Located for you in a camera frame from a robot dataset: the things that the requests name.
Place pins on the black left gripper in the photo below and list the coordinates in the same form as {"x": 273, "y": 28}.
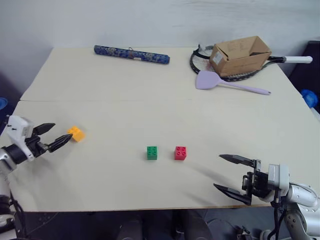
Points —
{"x": 35, "y": 146}

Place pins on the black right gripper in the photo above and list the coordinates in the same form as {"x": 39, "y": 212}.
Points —
{"x": 258, "y": 183}

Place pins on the orange toy brick cube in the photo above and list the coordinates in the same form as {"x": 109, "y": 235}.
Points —
{"x": 77, "y": 133}

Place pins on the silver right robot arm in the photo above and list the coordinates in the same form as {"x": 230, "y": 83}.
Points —
{"x": 300, "y": 196}

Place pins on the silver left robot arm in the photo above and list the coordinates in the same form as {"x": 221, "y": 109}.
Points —
{"x": 4, "y": 157}

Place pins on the blue round object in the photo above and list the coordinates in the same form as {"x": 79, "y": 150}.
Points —
{"x": 2, "y": 103}

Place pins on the red toy brick cube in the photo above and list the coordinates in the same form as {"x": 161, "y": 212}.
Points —
{"x": 180, "y": 153}

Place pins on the green toy brick cube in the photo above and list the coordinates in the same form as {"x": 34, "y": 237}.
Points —
{"x": 152, "y": 153}

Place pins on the purple silicone spatula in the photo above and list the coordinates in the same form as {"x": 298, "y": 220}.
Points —
{"x": 206, "y": 80}

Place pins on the blue patterned rolled tube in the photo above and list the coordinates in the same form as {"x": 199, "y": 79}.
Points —
{"x": 132, "y": 54}

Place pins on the brown cardboard box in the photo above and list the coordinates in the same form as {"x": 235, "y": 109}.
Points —
{"x": 237, "y": 61}

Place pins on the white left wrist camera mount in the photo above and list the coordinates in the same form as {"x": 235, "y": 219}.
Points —
{"x": 20, "y": 126}

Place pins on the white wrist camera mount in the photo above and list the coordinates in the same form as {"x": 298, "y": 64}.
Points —
{"x": 20, "y": 126}
{"x": 281, "y": 175}

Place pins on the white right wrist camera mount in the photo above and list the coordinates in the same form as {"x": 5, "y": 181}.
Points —
{"x": 281, "y": 175}

